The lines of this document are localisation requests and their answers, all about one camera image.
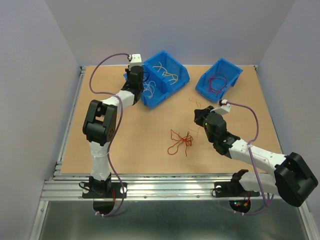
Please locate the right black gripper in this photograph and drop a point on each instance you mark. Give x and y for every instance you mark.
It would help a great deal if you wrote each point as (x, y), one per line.
(200, 113)

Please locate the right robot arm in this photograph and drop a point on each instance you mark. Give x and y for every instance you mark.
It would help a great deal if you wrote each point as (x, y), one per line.
(286, 176)

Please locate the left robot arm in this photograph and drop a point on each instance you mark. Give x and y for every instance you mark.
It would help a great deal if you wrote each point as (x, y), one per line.
(100, 129)

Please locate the small blue bin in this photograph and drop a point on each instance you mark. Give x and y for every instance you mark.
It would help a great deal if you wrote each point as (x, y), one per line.
(216, 81)

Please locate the large divided blue bin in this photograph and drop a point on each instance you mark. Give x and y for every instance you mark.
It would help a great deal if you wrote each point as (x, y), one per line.
(163, 77)

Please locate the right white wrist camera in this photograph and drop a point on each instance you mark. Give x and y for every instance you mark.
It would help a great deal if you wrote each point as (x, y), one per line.
(224, 108)

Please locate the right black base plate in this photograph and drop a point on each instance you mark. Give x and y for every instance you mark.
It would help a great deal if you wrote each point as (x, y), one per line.
(224, 189)

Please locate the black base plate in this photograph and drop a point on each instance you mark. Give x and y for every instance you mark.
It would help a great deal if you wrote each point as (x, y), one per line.
(224, 189)
(116, 191)

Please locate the aluminium mounting rail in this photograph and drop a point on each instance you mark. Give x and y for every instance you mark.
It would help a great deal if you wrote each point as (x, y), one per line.
(149, 187)

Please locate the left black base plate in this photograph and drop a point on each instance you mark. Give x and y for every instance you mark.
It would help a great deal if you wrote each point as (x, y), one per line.
(116, 191)

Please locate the left aluminium side rail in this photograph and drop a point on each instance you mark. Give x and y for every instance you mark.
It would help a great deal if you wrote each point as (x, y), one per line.
(43, 204)

